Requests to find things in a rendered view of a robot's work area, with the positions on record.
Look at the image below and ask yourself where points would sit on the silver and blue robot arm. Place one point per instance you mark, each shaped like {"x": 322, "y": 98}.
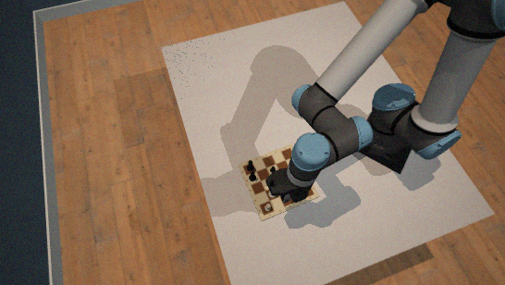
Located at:
{"x": 430, "y": 130}

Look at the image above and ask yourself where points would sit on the small chessboard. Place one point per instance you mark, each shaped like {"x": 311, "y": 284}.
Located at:
{"x": 259, "y": 190}

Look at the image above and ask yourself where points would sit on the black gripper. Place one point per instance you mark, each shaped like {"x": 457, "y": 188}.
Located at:
{"x": 281, "y": 182}

